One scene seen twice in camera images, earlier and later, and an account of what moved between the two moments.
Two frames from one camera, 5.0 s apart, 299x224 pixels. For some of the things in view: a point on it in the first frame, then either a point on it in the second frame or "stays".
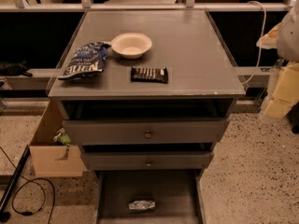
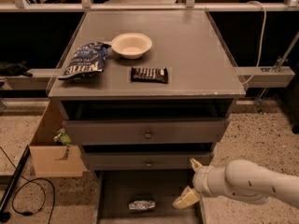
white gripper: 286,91 → 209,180
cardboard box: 55,161 stays
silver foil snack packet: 142,204 stays
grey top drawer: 145,131 stays
